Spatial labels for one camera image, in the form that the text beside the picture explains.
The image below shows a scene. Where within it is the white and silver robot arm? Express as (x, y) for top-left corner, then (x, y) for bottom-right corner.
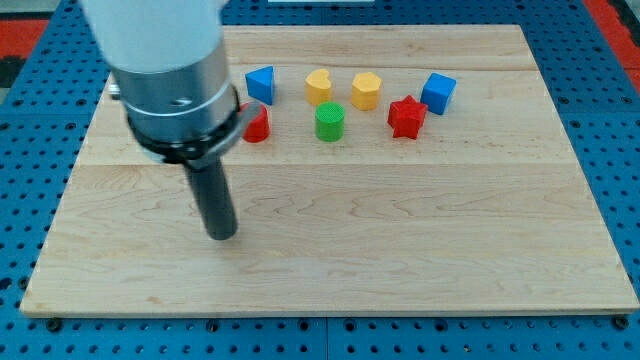
(81, 0), (259, 168)

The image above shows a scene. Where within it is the red star block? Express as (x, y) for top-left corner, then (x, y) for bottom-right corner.
(387, 95), (428, 140)

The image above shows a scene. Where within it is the green cylinder block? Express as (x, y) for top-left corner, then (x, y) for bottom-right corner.
(315, 102), (345, 142)

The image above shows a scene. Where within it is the light wooden board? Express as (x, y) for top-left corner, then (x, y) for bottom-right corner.
(21, 25), (639, 318)

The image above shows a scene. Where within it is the red half-round block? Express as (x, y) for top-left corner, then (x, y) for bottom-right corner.
(243, 104), (271, 143)

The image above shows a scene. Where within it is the yellow heart block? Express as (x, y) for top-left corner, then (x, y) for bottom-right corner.
(305, 69), (332, 106)

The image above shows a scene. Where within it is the yellow pentagon block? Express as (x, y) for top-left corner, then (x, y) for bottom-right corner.
(351, 72), (382, 111)

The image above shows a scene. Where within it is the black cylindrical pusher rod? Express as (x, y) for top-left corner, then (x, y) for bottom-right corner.
(184, 158), (238, 241)

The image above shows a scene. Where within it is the blue triangular block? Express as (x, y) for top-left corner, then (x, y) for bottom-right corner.
(245, 66), (275, 105)

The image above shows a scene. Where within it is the blue cube block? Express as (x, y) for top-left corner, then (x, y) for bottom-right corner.
(420, 73), (457, 115)

